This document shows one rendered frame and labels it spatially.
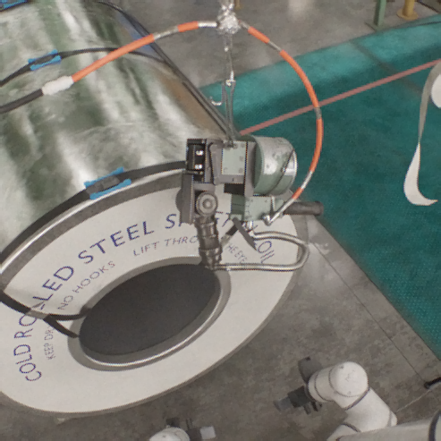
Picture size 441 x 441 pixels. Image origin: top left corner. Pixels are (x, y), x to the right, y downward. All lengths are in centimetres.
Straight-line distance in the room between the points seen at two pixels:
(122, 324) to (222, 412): 66
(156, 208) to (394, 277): 173
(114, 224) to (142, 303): 78
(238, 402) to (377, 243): 116
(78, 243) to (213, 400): 128
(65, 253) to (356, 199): 212
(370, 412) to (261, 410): 114
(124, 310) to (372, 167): 191
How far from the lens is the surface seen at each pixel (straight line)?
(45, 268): 143
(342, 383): 133
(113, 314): 210
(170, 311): 207
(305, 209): 142
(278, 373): 253
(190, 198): 123
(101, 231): 140
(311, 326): 266
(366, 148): 355
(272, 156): 128
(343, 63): 435
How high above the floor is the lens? 229
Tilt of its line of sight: 47 degrees down
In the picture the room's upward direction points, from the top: 3 degrees counter-clockwise
